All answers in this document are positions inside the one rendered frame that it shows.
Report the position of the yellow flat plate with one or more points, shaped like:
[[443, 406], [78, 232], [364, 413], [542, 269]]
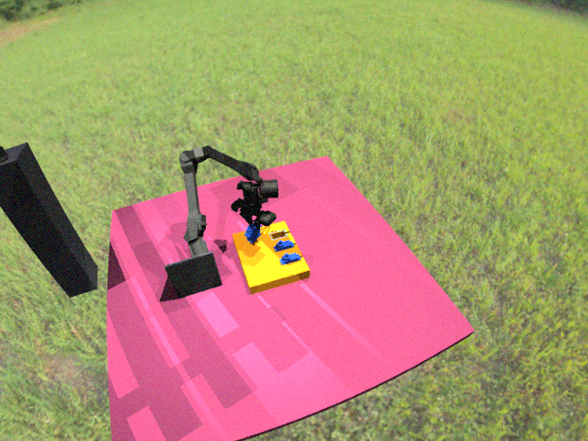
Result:
[[272, 260]]

